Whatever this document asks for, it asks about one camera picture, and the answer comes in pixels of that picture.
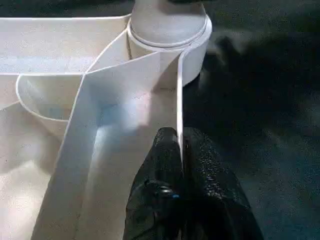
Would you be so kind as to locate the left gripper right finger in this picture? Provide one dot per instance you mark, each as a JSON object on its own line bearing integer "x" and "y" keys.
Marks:
{"x": 215, "y": 200}

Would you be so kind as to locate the white plastic table top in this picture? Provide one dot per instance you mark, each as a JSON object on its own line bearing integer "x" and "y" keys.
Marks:
{"x": 75, "y": 125}

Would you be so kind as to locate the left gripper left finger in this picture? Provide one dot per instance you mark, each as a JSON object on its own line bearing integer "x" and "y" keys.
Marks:
{"x": 156, "y": 200}

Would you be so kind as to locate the white plastic table leg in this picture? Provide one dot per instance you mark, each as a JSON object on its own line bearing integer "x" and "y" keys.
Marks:
{"x": 170, "y": 22}

